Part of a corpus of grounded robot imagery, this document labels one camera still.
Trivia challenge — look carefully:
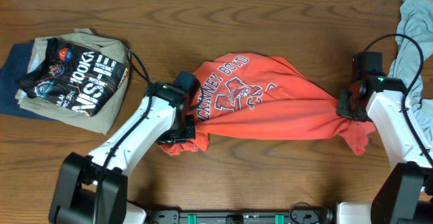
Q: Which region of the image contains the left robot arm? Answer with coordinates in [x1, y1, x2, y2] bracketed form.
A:
[48, 80, 200, 223]

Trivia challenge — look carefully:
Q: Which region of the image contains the red printed t-shirt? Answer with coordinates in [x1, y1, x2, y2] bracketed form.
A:
[161, 53, 375, 156]

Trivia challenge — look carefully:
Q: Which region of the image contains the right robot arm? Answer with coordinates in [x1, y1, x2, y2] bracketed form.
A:
[336, 75, 432, 223]

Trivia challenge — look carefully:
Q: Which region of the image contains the beige folded garment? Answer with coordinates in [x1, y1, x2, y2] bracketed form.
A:
[15, 28, 129, 134]

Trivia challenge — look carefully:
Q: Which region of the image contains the black printed folded shirt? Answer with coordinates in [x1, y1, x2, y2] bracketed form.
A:
[19, 38, 129, 117]

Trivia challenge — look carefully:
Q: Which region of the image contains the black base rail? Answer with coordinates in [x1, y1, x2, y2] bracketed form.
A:
[144, 202, 337, 224]

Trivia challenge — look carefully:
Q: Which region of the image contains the navy folded garment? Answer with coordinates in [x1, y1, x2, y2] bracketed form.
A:
[1, 41, 51, 120]

